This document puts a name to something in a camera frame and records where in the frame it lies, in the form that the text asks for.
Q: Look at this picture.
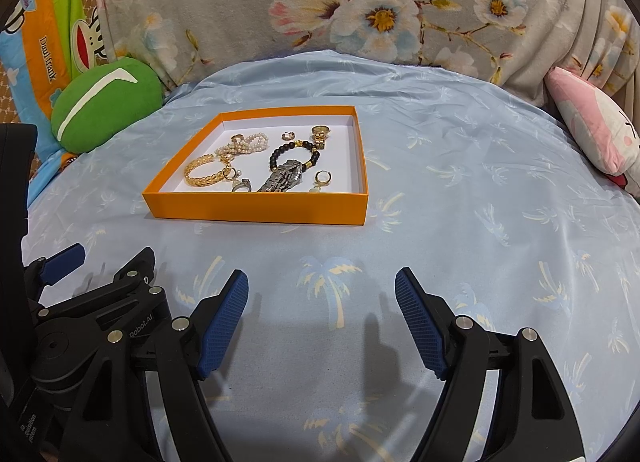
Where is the pearl bracelet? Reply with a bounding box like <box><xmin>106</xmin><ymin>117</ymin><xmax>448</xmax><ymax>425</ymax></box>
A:
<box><xmin>215</xmin><ymin>132</ymin><xmax>271</xmax><ymax>160</ymax></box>

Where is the light blue palm-print sheet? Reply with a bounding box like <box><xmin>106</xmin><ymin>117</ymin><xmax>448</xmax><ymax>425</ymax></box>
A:
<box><xmin>22</xmin><ymin>48</ymin><xmax>640</xmax><ymax>462</ymax></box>

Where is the green round pillow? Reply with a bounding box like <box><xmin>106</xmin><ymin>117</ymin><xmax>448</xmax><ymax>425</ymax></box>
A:
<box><xmin>51</xmin><ymin>58</ymin><xmax>164</xmax><ymax>154</ymax></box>

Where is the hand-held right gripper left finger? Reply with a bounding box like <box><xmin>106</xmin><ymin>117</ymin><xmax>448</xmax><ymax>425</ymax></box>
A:
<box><xmin>65</xmin><ymin>269</ymin><xmax>249</xmax><ymax>462</ymax></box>

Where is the orange cardboard box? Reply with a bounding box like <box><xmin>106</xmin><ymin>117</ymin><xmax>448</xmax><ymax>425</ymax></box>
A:
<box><xmin>142</xmin><ymin>106</ymin><xmax>370</xmax><ymax>227</ymax></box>

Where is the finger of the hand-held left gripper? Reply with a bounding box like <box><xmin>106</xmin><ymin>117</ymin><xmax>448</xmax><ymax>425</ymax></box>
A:
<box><xmin>25</xmin><ymin>243</ymin><xmax>86</xmax><ymax>300</ymax></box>
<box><xmin>40</xmin><ymin>247</ymin><xmax>173</xmax><ymax>343</ymax></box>

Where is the dark bead bracelet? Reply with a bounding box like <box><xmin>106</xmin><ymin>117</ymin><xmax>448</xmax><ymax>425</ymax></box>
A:
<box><xmin>268</xmin><ymin>140</ymin><xmax>321</xmax><ymax>172</ymax></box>

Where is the colourful cartoon blanket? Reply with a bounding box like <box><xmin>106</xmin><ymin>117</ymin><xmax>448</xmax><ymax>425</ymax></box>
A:
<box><xmin>0</xmin><ymin>0</ymin><xmax>108</xmax><ymax>203</ymax></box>

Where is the silver wristwatch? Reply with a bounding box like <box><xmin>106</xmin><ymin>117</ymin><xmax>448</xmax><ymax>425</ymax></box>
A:
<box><xmin>257</xmin><ymin>160</ymin><xmax>305</xmax><ymax>193</ymax></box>

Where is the grey floral blanket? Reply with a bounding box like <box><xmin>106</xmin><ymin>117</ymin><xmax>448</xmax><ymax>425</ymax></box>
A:
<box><xmin>92</xmin><ymin>0</ymin><xmax>640</xmax><ymax>108</ymax></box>

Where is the pink plush pillow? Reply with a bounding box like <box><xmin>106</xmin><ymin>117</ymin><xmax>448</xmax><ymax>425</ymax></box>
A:
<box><xmin>545</xmin><ymin>67</ymin><xmax>640</xmax><ymax>188</ymax></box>

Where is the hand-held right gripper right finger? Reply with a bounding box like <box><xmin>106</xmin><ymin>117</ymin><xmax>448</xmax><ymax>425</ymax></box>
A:
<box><xmin>394</xmin><ymin>267</ymin><xmax>586</xmax><ymax>462</ymax></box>

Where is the gold chain bracelet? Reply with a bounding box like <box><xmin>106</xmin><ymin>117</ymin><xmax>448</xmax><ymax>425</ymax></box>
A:
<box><xmin>184</xmin><ymin>154</ymin><xmax>232</xmax><ymax>189</ymax></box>

